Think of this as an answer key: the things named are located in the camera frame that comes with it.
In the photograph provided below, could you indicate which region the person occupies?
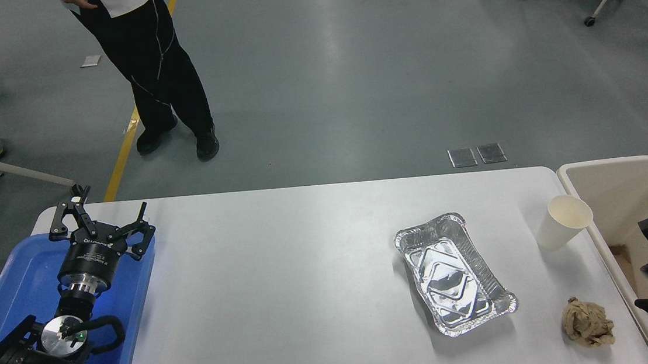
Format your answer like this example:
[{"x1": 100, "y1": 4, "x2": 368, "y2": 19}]
[{"x1": 60, "y1": 0, "x2": 222, "y2": 173}]

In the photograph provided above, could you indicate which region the crumpled tan paper ball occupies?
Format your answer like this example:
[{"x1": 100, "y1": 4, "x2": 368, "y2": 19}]
[{"x1": 559, "y1": 293, "x2": 616, "y2": 351}]

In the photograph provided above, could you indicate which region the white paper cup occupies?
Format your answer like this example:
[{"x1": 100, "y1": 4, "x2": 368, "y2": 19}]
[{"x1": 532, "y1": 192, "x2": 597, "y2": 254}]

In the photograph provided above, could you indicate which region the blue plastic tray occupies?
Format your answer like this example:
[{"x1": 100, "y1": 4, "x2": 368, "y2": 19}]
[{"x1": 0, "y1": 223, "x2": 168, "y2": 364}]

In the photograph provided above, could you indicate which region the metal floor plate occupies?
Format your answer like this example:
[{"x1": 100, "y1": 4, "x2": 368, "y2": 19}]
[
  {"x1": 448, "y1": 147, "x2": 479, "y2": 169},
  {"x1": 476, "y1": 142, "x2": 508, "y2": 165}
]

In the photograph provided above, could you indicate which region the silver foil tray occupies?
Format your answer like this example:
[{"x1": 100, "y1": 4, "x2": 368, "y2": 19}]
[{"x1": 391, "y1": 207, "x2": 521, "y2": 342}]

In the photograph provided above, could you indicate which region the large pale plastic bin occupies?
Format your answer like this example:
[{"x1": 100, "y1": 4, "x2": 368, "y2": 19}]
[{"x1": 555, "y1": 155, "x2": 648, "y2": 364}]

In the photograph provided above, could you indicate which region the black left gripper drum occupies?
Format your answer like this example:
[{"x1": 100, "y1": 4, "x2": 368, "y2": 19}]
[{"x1": 54, "y1": 220, "x2": 134, "y2": 288}]

